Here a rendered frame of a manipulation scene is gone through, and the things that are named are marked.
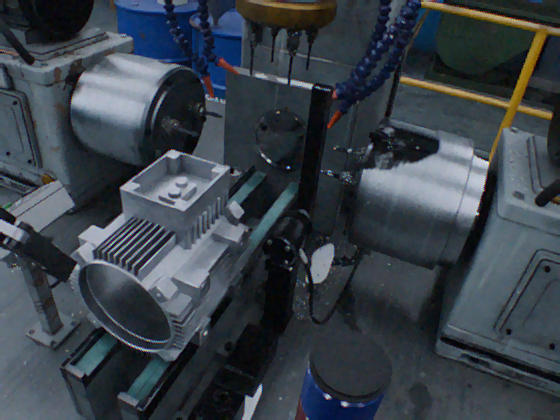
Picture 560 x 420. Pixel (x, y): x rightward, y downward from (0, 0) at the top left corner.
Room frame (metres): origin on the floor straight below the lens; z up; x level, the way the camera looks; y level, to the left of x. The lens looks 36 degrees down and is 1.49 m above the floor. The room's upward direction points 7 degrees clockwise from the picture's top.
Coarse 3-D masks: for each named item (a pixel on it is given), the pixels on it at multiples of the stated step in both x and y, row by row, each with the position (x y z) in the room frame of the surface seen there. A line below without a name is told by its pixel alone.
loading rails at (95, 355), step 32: (256, 192) 0.85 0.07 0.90; (288, 192) 0.84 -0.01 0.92; (256, 224) 0.80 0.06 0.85; (256, 256) 0.61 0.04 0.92; (256, 288) 0.62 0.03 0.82; (224, 320) 0.50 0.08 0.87; (96, 352) 0.37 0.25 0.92; (128, 352) 0.41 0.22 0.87; (192, 352) 0.40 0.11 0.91; (224, 352) 0.47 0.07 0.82; (96, 384) 0.34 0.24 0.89; (128, 384) 0.39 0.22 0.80; (160, 384) 0.33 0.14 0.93; (192, 384) 0.39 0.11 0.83; (96, 416) 0.32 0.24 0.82; (128, 416) 0.29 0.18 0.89; (160, 416) 0.31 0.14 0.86
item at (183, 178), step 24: (168, 168) 0.56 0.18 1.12; (192, 168) 0.56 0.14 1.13; (120, 192) 0.47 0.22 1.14; (144, 192) 0.50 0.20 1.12; (168, 192) 0.49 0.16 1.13; (192, 192) 0.51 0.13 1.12; (216, 192) 0.51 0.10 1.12; (144, 216) 0.45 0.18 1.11; (168, 216) 0.44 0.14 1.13; (192, 216) 0.45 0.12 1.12; (216, 216) 0.51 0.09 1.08; (192, 240) 0.45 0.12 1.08
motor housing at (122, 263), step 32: (128, 224) 0.44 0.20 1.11; (96, 256) 0.39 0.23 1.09; (128, 256) 0.39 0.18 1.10; (160, 256) 0.40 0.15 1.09; (192, 256) 0.44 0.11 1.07; (224, 256) 0.46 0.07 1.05; (96, 288) 0.42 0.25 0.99; (128, 288) 0.46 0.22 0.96; (224, 288) 0.45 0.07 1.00; (128, 320) 0.41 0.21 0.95; (160, 320) 0.42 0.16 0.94; (192, 320) 0.37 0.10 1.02
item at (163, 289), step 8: (224, 208) 0.53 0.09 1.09; (232, 208) 0.53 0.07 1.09; (240, 208) 0.54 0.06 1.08; (232, 216) 0.52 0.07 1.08; (240, 216) 0.53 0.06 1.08; (80, 248) 0.40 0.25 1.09; (88, 248) 0.41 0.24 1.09; (72, 256) 0.40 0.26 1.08; (80, 256) 0.39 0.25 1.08; (88, 256) 0.40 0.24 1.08; (80, 264) 0.39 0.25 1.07; (160, 280) 0.36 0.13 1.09; (168, 280) 0.37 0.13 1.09; (152, 288) 0.36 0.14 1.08; (160, 288) 0.36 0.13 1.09; (168, 288) 0.36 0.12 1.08; (176, 288) 0.37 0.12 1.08; (160, 296) 0.35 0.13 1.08; (168, 296) 0.35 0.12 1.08; (96, 320) 0.39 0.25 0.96; (160, 352) 0.36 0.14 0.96; (168, 352) 0.35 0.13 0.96; (176, 352) 0.36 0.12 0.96; (168, 360) 0.35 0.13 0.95
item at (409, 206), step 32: (384, 128) 0.70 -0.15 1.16; (416, 128) 0.72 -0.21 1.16; (384, 160) 0.64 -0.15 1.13; (416, 160) 0.64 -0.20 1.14; (448, 160) 0.64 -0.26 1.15; (480, 160) 0.66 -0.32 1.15; (352, 192) 0.63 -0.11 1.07; (384, 192) 0.61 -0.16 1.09; (416, 192) 0.60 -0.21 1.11; (448, 192) 0.59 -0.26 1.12; (480, 192) 0.60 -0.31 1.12; (352, 224) 0.61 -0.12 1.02; (384, 224) 0.59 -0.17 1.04; (416, 224) 0.58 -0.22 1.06; (448, 224) 0.57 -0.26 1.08; (416, 256) 0.58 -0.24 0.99; (448, 256) 0.57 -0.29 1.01
